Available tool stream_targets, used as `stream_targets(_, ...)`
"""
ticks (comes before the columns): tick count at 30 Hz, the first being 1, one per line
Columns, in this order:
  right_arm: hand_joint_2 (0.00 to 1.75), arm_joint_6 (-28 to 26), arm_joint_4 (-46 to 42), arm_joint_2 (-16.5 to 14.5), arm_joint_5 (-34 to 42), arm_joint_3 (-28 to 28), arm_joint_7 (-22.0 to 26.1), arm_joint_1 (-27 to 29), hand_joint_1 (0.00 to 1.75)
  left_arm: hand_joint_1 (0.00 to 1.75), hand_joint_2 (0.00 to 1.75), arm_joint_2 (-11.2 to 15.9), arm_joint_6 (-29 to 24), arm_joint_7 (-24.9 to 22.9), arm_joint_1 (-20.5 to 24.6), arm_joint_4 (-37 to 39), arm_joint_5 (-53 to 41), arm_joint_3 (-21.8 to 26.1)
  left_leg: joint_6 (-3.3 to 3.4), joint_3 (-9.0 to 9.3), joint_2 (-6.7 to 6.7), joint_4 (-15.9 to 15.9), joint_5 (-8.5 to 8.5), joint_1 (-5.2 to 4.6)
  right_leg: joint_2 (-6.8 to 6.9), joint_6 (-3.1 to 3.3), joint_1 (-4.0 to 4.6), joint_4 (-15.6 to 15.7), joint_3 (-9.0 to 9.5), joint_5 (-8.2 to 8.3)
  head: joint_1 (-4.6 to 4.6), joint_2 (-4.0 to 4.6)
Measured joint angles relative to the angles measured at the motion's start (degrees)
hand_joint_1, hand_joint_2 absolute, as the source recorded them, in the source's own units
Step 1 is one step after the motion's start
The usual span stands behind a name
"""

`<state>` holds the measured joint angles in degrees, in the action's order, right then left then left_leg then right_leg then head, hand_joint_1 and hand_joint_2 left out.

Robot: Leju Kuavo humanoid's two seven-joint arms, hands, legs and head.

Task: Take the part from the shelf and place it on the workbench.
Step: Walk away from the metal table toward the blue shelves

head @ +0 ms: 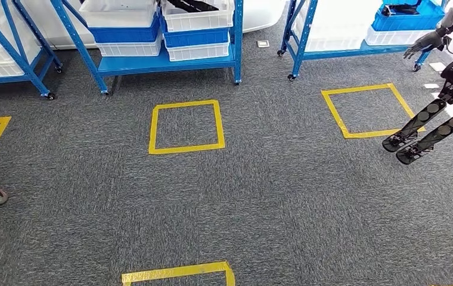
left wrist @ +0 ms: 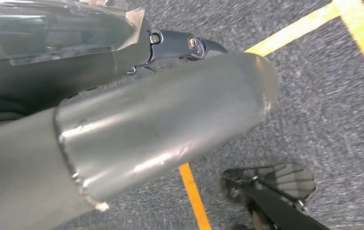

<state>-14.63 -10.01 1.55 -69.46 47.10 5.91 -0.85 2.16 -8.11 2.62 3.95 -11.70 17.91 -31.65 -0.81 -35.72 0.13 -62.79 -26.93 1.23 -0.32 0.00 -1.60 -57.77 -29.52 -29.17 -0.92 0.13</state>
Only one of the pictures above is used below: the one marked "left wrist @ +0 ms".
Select black robot foot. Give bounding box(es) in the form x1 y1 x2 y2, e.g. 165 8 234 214
220 160 330 230

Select yellow floor tape marking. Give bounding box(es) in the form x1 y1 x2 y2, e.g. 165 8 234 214
179 0 364 230

